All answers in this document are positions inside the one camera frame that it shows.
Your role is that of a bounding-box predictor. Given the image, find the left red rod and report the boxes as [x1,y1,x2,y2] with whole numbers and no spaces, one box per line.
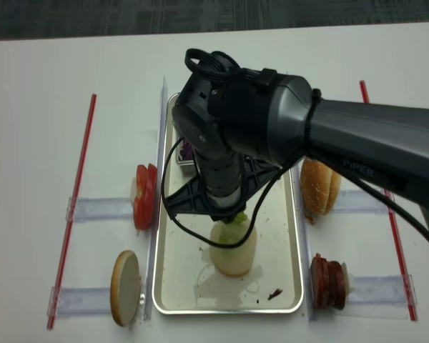
[46,94,97,331]

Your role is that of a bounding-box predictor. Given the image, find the dark food scrap on tray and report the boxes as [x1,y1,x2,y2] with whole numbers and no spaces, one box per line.
[267,288,282,301]

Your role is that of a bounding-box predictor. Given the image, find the right red rod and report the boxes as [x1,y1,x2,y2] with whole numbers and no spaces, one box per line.
[359,80,418,322]

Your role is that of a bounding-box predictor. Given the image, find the meat patty slices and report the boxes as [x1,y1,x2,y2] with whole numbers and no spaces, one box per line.
[310,254,347,310]

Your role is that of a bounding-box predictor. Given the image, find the clear long rail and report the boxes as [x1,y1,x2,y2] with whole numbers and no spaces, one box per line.
[290,166,317,322]
[142,76,168,321]

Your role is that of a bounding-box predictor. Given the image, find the sesame burger bun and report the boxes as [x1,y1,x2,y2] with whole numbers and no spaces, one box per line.
[300,158,341,215]

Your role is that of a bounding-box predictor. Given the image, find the white pusher behind tomato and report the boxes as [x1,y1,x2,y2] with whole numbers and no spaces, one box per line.
[130,177,142,205]

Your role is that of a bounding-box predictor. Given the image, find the clear track behind patties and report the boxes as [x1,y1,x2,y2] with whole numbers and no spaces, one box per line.
[347,274,415,306]

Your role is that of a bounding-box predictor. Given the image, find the tomato slices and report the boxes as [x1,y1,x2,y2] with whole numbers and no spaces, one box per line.
[132,164,157,231]

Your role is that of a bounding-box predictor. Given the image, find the purple cabbage shreds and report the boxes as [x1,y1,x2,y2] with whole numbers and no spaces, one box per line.
[179,141,193,161]

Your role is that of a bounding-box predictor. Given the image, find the white pusher behind patties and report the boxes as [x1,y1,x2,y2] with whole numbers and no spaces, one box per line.
[341,262,353,298]

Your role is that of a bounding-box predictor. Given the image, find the right clear long rail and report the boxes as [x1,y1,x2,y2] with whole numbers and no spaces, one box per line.
[290,166,317,322]

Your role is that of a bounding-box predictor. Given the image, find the clear track behind tomato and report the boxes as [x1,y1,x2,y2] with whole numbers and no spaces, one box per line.
[66,197,133,222]

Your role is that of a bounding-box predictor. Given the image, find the clear track behind sesame bun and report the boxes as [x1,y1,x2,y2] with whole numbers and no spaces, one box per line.
[332,189,388,213]

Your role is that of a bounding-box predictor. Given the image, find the lettuce leaf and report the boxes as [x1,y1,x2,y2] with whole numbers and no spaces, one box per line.
[210,212,250,244]

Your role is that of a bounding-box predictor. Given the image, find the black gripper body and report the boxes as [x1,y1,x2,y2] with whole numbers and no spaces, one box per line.
[165,156,278,221]

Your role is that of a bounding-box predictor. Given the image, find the red rod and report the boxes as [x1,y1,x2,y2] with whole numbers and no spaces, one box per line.
[359,80,418,322]
[46,94,97,331]

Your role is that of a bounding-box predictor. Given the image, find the upright bun half left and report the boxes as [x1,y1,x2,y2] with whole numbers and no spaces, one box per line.
[109,250,141,327]

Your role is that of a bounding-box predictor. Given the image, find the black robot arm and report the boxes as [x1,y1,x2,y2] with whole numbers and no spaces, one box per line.
[162,69,429,243]

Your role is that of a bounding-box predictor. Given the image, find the clear plastic container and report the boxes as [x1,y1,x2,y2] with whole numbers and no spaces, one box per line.
[176,139,197,177]

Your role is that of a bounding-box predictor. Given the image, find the metal serving tray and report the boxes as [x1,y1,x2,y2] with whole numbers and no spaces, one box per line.
[152,93,305,315]

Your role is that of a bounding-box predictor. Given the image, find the bottom bun slice on tray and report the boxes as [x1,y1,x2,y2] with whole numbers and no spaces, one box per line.
[209,227,257,277]

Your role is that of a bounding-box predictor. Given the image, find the clear track behind bun half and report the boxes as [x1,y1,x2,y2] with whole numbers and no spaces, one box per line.
[47,287,112,318]

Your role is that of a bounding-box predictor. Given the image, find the left clear long rail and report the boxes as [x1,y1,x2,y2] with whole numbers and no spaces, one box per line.
[142,76,168,321]

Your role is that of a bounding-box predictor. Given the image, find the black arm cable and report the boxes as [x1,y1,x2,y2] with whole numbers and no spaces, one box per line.
[160,49,429,269]

